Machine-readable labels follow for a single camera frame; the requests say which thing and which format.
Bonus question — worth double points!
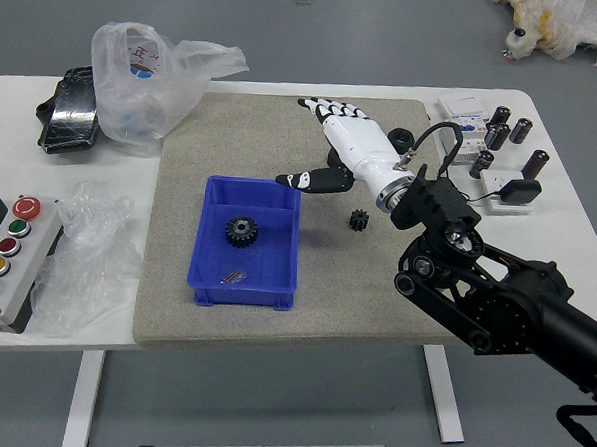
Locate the crumpled clear plastic wrap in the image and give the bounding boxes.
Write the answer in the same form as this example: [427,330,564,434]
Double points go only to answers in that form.
[27,178,149,344]

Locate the black power adapter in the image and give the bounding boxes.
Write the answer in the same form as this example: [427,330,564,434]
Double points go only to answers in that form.
[498,177,543,206]

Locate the small black gear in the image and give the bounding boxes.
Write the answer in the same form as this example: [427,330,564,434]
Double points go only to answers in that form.
[348,208,370,233]

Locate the small metal screws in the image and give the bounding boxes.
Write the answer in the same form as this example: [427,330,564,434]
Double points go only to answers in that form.
[219,268,250,286]

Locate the grey button control box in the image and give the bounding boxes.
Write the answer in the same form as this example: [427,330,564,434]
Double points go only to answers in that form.
[0,184,66,336]

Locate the white circuit breaker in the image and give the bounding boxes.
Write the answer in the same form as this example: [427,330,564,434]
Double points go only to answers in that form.
[434,93,491,167]

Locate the translucent white plastic bag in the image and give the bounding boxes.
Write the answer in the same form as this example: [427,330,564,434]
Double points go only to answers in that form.
[85,19,253,163]

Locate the blue plastic box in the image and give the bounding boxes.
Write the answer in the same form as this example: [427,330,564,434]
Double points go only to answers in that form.
[183,174,305,314]

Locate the red emergency stop button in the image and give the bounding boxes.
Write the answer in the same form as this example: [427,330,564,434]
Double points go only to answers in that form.
[11,196,43,221]

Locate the plush toy in plastic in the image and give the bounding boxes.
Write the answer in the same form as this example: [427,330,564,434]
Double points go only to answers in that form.
[488,0,597,75]

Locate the black plastic tray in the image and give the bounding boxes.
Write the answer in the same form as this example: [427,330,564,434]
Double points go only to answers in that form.
[31,63,105,158]

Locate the white table leg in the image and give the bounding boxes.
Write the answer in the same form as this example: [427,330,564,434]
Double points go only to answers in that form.
[416,343,471,446]
[60,347,107,447]

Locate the black adapter cord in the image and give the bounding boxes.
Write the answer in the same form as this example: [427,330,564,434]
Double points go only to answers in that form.
[459,187,505,205]

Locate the white power socket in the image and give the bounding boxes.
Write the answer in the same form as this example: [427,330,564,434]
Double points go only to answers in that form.
[473,167,537,219]

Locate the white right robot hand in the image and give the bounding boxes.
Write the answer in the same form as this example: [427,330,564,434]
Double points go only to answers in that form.
[273,95,421,206]

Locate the green push button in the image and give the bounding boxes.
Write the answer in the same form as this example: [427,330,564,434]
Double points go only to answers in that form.
[6,218,32,240]

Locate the large black gear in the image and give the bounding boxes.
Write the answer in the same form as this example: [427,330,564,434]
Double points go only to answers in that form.
[222,215,261,250]

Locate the grey-brown mat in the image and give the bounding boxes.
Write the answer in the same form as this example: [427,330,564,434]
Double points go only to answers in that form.
[131,84,499,367]

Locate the small black hex nut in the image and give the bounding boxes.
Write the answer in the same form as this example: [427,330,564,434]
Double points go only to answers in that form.
[385,127,416,153]

